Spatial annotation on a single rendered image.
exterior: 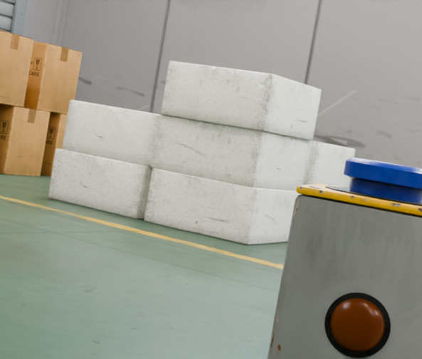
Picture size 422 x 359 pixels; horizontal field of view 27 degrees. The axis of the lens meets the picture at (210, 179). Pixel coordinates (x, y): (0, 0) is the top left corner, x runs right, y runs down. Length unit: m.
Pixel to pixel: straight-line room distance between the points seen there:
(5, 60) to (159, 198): 1.21
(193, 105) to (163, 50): 3.71
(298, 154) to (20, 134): 1.43
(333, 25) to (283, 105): 3.15
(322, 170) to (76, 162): 0.88
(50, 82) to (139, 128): 1.16
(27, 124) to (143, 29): 2.84
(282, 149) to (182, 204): 0.38
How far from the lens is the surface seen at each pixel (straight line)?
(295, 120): 2.98
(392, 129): 5.76
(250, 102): 2.82
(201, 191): 2.88
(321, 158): 3.21
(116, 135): 3.11
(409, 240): 0.37
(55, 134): 4.23
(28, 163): 4.08
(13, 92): 3.95
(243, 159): 2.82
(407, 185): 0.39
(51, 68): 4.14
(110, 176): 3.08
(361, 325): 0.37
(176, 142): 2.95
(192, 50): 6.47
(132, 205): 3.03
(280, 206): 2.99
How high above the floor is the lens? 0.33
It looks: 3 degrees down
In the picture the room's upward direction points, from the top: 10 degrees clockwise
